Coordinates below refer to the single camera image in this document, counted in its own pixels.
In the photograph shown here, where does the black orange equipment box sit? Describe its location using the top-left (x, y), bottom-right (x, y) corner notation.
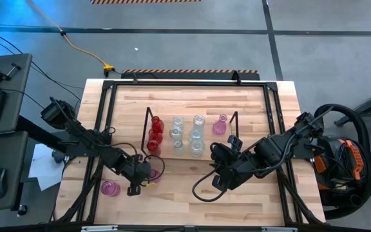
top-left (312, 135), bottom-right (366, 202)

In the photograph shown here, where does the clear studded square glass vase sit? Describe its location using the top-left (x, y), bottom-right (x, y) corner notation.
top-left (171, 115), bottom-right (186, 129)

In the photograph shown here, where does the white paper sheet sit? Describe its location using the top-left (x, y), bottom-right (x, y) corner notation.
top-left (28, 143), bottom-right (66, 191)

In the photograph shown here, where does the pink small glass vase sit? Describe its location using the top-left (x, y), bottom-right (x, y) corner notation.
top-left (148, 168), bottom-right (163, 184)

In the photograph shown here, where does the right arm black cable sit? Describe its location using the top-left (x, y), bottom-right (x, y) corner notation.
top-left (191, 166), bottom-right (227, 203)

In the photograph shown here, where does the red ribbed cylinder glass vase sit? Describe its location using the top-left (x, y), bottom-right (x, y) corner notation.
top-left (146, 139), bottom-right (162, 156)

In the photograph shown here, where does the clear tall diamond-pattern vase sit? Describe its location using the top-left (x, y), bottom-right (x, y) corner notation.
top-left (192, 113), bottom-right (207, 130)

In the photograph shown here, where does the clear narrow-neck glass vase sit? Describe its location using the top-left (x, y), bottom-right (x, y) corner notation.
top-left (187, 128), bottom-right (203, 142)

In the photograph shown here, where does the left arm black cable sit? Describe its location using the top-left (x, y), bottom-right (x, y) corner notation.
top-left (142, 155), bottom-right (166, 187)

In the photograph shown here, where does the black corrugated cable hose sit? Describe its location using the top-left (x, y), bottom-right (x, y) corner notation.
top-left (314, 102), bottom-right (371, 220)

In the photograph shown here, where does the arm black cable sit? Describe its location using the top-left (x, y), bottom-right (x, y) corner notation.
top-left (142, 155), bottom-right (166, 187)
top-left (191, 166), bottom-right (227, 203)

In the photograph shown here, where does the red bulbous ribbed glass vase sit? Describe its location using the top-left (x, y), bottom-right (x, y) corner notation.
top-left (148, 128), bottom-right (164, 144)

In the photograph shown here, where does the grey desk panel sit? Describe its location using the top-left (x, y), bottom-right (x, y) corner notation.
top-left (0, 53), bottom-right (33, 136)
top-left (0, 130), bottom-right (30, 213)

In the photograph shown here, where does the clear faceted wide glass vase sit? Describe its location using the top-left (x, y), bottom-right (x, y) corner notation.
top-left (171, 140), bottom-right (187, 156)

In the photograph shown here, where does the yellow extension cord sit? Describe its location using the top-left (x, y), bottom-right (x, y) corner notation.
top-left (26, 0), bottom-right (115, 73)

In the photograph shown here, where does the wooden shelf with black frame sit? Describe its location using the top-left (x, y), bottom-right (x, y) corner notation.
top-left (139, 106), bottom-right (240, 164)

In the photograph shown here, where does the black mat with hazard stripe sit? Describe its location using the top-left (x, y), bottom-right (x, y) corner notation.
top-left (120, 68), bottom-right (260, 81)

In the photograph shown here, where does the clear small ribbed glass jar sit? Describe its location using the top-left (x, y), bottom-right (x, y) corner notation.
top-left (168, 127), bottom-right (183, 140)

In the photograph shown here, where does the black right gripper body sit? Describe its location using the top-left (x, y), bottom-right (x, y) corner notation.
top-left (225, 136), bottom-right (261, 190)

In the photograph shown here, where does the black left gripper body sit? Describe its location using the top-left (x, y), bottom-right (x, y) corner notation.
top-left (120, 153), bottom-right (148, 197)

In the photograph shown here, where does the pink cone-shaped glass vase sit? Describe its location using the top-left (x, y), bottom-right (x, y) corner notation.
top-left (211, 113), bottom-right (228, 136)

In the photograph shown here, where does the red cone-shaped glass vase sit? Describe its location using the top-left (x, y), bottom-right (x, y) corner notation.
top-left (151, 115), bottom-right (166, 133)

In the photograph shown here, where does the clear large ribbed glass vase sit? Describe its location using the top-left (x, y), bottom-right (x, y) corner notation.
top-left (189, 139), bottom-right (207, 158)

